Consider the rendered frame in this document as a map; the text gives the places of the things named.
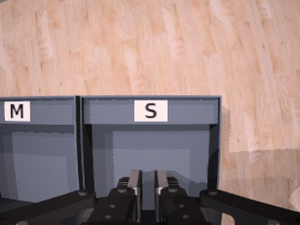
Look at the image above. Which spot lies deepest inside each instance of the dark grey three-compartment bin rack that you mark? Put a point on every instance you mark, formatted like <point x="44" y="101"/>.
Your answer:
<point x="39" y="162"/>

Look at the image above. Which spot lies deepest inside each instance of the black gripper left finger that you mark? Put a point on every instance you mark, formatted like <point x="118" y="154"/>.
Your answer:
<point x="124" y="205"/>

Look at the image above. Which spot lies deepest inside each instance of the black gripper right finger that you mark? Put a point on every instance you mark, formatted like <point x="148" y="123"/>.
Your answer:
<point x="176" y="208"/>

